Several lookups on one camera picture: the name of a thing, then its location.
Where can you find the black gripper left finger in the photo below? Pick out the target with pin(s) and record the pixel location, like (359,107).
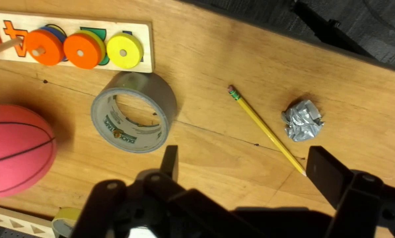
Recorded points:
(130,207)

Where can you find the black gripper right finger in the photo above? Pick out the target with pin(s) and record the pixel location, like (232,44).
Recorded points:
(363,203)

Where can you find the grey duct tape roll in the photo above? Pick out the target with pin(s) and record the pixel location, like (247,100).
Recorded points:
(161,94)

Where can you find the pink rubber basketball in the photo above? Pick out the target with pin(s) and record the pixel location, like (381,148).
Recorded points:
(16,150)

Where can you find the crumpled foil ball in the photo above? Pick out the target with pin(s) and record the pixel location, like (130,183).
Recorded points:
(302,121)

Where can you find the small yellow green block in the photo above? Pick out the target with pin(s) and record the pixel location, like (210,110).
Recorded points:
(64,220)

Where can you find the wooden strip with slots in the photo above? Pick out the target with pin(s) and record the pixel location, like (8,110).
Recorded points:
(12,223)

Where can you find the yellow pencil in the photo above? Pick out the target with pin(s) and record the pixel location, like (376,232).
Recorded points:
(257,121)

